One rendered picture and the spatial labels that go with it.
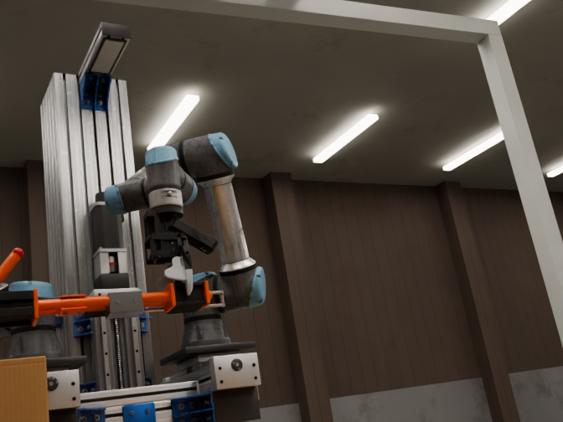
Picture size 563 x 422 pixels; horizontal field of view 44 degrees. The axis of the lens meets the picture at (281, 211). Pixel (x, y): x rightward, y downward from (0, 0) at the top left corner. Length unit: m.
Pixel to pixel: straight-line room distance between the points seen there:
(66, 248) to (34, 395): 1.04
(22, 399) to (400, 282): 8.65
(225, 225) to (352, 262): 7.29
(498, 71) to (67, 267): 3.42
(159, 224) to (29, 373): 0.48
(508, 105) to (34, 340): 3.58
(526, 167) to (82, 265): 3.14
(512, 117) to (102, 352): 3.35
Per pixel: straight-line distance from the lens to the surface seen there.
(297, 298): 8.43
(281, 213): 8.69
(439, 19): 4.80
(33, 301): 1.44
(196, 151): 2.04
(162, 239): 1.53
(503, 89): 4.83
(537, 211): 4.57
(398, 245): 9.86
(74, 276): 2.20
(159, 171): 1.58
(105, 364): 2.08
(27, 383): 1.24
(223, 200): 2.05
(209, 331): 2.08
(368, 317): 9.21
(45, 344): 1.94
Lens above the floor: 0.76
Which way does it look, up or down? 18 degrees up
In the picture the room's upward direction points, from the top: 9 degrees counter-clockwise
